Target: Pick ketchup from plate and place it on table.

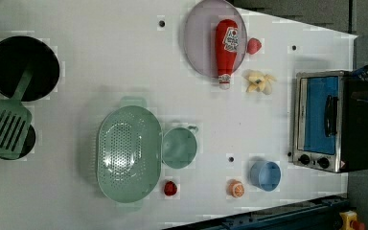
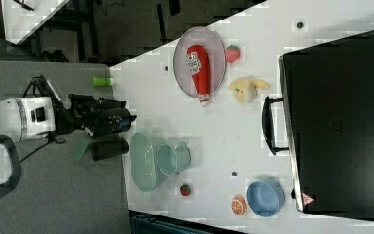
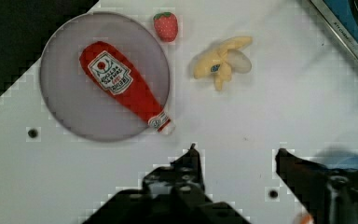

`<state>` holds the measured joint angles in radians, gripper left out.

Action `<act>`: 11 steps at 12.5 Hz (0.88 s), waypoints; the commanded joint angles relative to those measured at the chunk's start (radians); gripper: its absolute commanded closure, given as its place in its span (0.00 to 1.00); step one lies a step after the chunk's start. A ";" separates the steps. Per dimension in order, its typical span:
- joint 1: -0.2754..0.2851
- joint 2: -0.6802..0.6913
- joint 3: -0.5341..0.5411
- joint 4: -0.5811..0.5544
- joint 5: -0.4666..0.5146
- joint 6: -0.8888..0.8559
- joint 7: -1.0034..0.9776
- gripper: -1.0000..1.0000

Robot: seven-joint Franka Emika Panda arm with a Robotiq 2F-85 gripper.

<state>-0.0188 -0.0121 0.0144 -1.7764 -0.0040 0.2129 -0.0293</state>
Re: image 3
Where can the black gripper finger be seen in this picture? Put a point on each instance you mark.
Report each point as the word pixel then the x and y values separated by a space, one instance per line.
pixel 328 190

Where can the pink plush strawberry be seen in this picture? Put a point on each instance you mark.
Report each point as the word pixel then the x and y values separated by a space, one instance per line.
pixel 166 26

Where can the red plush ketchup bottle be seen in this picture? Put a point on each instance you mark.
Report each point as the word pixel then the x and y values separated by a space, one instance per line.
pixel 117 76

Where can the black toaster oven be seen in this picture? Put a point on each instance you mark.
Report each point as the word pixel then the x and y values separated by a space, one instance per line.
pixel 341 17

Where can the yellow plush peeled banana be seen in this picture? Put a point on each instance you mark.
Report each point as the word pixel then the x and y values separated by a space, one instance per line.
pixel 223 60

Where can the grey round plate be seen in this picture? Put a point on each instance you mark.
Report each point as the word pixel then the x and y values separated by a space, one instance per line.
pixel 74 100

